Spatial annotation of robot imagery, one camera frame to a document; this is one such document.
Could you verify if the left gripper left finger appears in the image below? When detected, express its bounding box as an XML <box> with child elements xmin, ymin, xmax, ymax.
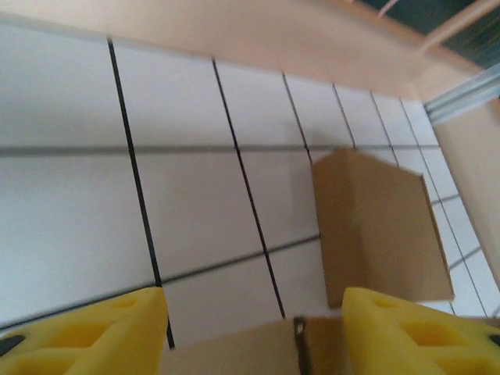
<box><xmin>0</xmin><ymin>287</ymin><xmax>170</xmax><ymax>375</ymax></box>

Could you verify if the aluminium frame post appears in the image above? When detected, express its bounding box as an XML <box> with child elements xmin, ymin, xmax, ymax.
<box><xmin>423</xmin><ymin>69</ymin><xmax>500</xmax><ymax>127</ymax></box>

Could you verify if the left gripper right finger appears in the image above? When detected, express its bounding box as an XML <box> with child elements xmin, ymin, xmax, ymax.
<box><xmin>341</xmin><ymin>287</ymin><xmax>500</xmax><ymax>375</ymax></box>

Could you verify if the brown cardboard box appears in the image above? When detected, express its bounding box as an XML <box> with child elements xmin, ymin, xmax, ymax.
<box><xmin>311</xmin><ymin>147</ymin><xmax>456</xmax><ymax>310</ymax></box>

